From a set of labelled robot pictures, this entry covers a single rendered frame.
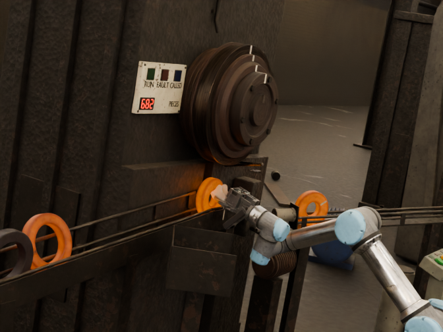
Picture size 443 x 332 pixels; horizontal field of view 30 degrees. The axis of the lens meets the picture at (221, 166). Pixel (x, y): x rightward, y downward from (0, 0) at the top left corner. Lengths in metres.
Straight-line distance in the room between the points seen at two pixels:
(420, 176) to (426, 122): 0.37
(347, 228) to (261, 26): 1.04
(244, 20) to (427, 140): 2.65
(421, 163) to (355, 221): 2.96
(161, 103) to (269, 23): 0.78
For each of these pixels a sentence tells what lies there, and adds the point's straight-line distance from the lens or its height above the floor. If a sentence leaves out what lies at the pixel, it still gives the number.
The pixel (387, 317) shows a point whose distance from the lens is 3.64.
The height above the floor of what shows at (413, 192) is 0.50.
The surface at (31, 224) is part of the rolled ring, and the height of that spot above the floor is 0.74.
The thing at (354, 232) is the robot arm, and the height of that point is 0.79.
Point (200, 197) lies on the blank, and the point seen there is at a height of 0.75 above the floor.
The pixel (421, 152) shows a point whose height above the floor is 0.77.
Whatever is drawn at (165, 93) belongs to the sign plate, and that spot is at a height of 1.13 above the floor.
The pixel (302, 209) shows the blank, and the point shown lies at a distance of 3.51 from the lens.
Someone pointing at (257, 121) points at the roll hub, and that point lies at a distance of 3.12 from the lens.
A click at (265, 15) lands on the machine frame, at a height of 1.47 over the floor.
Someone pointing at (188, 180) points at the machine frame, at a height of 0.80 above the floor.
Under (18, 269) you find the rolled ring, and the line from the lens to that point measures 2.48.
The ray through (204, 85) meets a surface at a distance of 3.01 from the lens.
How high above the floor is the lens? 1.42
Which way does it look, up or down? 10 degrees down
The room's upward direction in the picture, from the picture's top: 10 degrees clockwise
